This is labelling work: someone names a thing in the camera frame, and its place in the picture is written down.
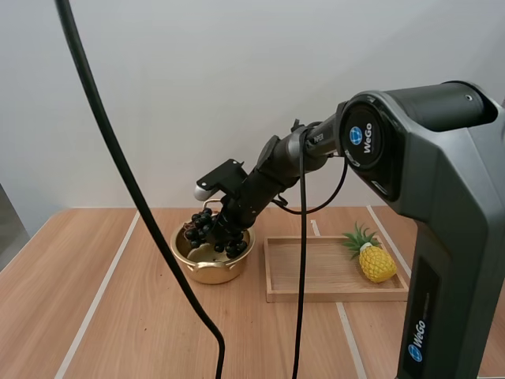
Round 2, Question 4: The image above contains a thin black cable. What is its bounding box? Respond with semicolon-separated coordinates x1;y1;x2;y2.
271;156;350;216

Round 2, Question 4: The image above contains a yellow toy pineapple green crown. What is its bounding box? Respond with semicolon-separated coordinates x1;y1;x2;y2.
342;221;398;284

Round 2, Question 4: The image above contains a gold pot with two handles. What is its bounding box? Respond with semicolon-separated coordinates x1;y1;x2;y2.
170;198;257;286

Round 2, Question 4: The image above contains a bunch of dark toy grapes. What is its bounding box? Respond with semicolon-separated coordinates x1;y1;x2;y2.
184;208;249;259

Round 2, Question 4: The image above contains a shallow wooden tray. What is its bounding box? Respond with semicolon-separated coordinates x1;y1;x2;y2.
263;235;410;305

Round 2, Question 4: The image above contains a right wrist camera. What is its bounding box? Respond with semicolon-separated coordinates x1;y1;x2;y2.
194;158;249;203

